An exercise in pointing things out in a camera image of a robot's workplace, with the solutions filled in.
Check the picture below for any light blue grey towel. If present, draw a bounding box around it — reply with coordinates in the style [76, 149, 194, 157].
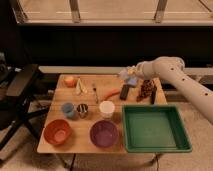
[118, 69, 131, 81]

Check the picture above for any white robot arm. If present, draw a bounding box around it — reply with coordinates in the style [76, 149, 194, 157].
[127, 57, 213, 125]

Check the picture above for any blue sponge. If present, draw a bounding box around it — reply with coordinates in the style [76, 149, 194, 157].
[127, 77, 138, 87]

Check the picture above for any black rectangular block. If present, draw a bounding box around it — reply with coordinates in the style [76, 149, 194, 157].
[120, 84, 130, 100]

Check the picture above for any brown patterned object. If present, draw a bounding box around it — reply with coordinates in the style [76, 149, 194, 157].
[136, 80, 157, 104]

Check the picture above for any orange carrot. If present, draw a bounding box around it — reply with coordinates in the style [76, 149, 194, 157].
[101, 89, 121, 101]

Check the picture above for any small fork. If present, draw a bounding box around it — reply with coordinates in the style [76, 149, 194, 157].
[92, 83, 99, 104]

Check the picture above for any white cup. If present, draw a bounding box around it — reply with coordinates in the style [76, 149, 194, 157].
[99, 101, 115, 119]

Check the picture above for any peeled banana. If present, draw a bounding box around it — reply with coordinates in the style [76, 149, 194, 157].
[75, 77, 87, 95]

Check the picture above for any green plastic tray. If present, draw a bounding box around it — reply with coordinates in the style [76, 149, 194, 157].
[122, 105, 192, 153]

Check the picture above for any metal cup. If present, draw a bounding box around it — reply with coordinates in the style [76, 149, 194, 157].
[77, 103, 88, 118]

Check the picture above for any orange apple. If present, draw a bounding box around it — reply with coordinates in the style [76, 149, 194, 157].
[64, 76, 77, 88]

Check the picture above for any purple bowl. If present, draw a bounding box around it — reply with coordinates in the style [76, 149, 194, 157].
[89, 120, 119, 148]

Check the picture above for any blue cup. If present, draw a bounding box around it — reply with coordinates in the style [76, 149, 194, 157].
[61, 103, 75, 118]

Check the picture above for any orange bowl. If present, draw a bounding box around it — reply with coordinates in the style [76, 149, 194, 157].
[43, 119, 72, 146]

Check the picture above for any black office chair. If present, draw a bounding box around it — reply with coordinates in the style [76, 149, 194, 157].
[0, 52, 49, 151]

